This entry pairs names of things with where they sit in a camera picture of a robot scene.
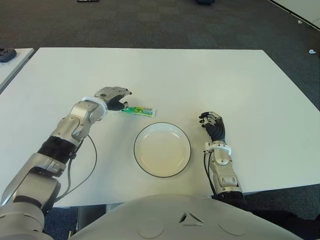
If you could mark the robot left hand silver black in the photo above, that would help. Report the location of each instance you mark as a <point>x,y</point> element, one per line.
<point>110,92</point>

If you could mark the robot right hand silver black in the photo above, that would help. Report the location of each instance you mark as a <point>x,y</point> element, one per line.
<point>217,130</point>

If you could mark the green white toothpaste tube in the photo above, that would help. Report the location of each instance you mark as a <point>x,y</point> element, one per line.
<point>140,110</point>

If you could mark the robot right arm silver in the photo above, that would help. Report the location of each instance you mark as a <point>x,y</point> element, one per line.
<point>222,160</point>

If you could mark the robot left arm silver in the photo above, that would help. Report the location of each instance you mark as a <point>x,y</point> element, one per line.
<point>70,125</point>

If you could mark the white plate with black rim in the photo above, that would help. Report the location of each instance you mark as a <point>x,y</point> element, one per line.
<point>162,152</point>

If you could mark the silver robot torso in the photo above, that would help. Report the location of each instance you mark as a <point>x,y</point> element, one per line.
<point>175,217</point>

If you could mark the white side table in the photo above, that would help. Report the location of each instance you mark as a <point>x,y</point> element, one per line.
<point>12,70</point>

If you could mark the dark handheld controller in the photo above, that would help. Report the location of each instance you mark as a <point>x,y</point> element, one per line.
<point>7,55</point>

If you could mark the white scrap with hole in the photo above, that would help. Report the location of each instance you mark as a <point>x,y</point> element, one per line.
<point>312,51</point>

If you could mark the white table with black edge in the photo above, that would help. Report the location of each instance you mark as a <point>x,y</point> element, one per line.
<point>302,7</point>

